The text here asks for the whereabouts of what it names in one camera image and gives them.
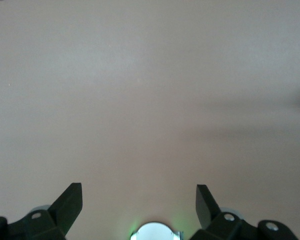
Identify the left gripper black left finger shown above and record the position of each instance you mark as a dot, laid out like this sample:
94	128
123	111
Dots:
52	220

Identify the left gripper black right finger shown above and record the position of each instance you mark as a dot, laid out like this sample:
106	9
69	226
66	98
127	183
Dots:
220	225

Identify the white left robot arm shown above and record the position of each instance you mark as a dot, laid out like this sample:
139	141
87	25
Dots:
156	231

